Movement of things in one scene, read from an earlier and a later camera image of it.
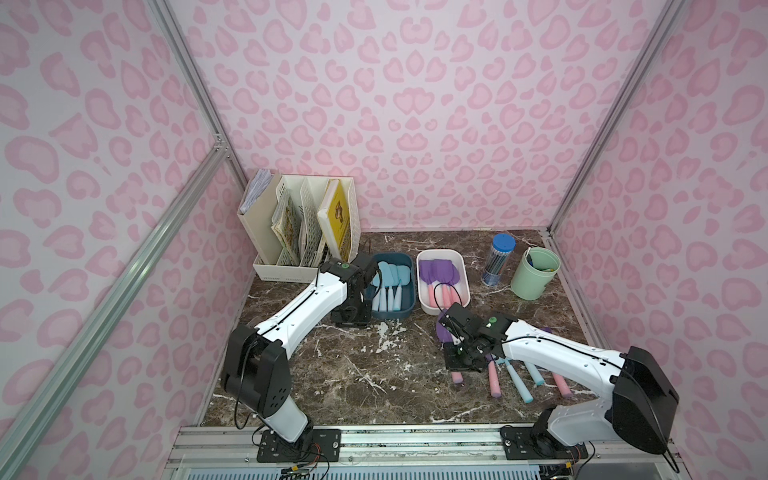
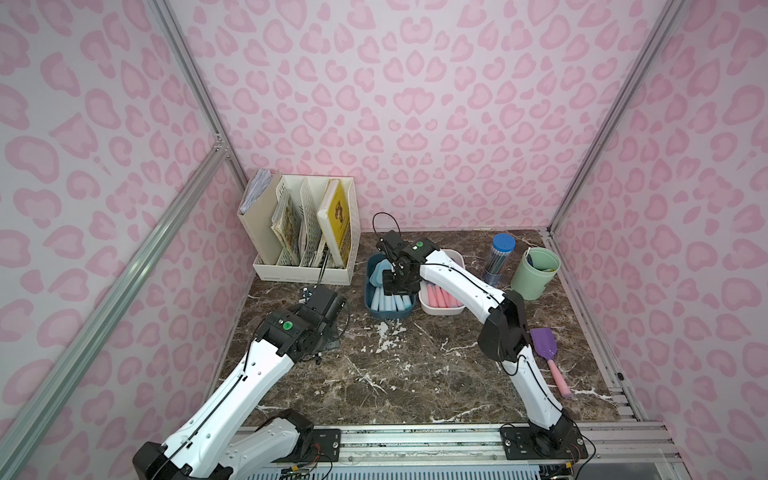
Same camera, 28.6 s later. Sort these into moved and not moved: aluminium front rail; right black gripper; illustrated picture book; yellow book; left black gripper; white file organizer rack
Moved: left black gripper; right black gripper
Not moved: yellow book; illustrated picture book; white file organizer rack; aluminium front rail
